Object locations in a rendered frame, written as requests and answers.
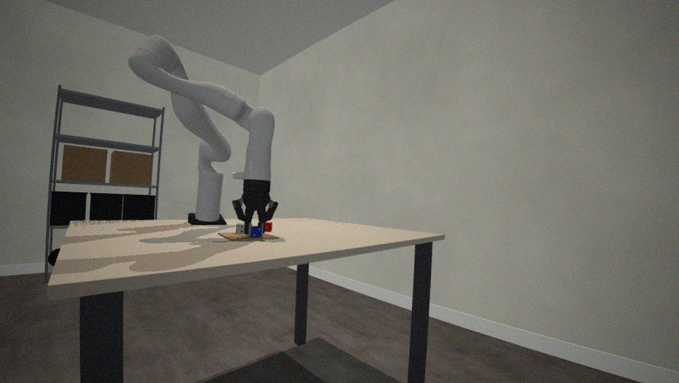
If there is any blue die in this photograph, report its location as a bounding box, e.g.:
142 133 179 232
250 226 261 238

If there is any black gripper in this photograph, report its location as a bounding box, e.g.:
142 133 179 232
232 179 278 236

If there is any tan mat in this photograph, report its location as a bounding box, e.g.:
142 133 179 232
218 232 280 241

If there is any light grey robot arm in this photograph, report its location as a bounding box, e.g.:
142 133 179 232
128 35 275 221

